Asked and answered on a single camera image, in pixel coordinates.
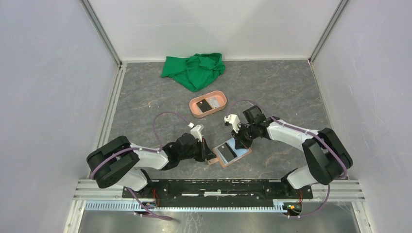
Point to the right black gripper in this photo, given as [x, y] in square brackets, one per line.
[240, 142]

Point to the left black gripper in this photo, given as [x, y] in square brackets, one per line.
[208, 154]

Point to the brown leather card holder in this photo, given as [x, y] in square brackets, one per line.
[240, 153]

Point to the black card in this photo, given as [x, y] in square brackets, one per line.
[204, 106]
[227, 153]

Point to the pink oval tray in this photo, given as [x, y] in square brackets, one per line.
[218, 94]

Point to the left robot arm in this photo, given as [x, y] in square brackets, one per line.
[122, 162]

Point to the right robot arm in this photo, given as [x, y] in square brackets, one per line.
[326, 157]

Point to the silver card in tray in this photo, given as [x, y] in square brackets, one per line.
[213, 102]

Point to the green cloth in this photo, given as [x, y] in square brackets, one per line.
[195, 72]

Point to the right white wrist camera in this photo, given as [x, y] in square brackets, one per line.
[233, 121]

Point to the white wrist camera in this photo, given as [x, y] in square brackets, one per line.
[233, 121]
[196, 131]

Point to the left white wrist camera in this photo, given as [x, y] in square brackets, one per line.
[196, 131]

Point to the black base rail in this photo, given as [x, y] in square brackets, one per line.
[221, 193]

